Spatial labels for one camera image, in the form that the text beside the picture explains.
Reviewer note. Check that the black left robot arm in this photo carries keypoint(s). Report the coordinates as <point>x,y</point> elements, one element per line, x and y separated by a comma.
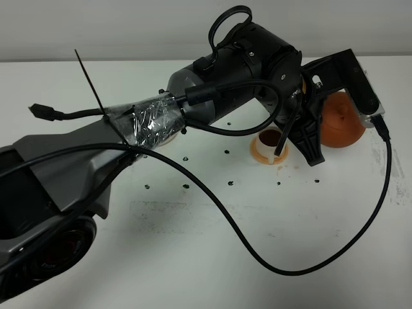
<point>52,186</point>

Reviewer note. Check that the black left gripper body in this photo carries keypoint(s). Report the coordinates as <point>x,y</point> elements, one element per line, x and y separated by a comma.
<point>294,105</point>

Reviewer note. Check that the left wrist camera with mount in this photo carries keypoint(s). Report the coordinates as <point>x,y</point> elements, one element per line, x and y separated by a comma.
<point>342,71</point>

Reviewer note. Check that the near white teacup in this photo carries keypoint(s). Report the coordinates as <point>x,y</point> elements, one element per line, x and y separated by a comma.
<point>271,137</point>

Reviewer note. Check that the beige round teapot coaster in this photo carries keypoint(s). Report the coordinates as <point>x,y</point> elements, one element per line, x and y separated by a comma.
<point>168,140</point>

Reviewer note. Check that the black cable tie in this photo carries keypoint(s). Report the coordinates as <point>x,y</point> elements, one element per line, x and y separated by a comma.
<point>93,87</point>

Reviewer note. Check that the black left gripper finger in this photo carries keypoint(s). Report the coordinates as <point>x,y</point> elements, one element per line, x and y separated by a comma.
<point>306,136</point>

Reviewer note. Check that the brown clay teapot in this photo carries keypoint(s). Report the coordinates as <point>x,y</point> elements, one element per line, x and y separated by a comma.
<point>341,125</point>

